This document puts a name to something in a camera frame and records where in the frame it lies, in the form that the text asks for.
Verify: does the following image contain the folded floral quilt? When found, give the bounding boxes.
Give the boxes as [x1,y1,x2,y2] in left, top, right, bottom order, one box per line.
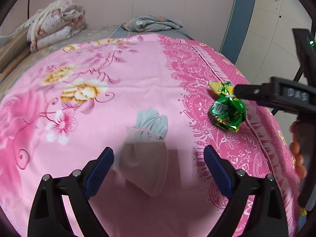
[17,0,86,53]

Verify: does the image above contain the grey folded blanket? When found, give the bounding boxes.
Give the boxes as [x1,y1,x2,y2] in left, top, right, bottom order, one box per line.
[120,15,183,33]

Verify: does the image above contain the pink floral bedspread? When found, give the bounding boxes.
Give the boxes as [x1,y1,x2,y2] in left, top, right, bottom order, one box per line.
[1,34,299,236]

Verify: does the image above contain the white wardrobe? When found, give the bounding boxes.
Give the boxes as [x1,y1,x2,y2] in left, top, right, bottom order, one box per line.
[221,0,312,84]

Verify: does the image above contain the right hand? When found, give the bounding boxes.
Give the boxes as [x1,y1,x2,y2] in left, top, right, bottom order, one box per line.
[290,121,307,179]

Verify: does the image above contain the green snack wrapper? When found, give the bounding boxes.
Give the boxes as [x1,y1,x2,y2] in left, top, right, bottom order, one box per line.
[208,81,246,133]

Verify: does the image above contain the striped brown pillow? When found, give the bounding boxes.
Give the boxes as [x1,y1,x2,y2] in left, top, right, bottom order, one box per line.
[1,28,30,81]

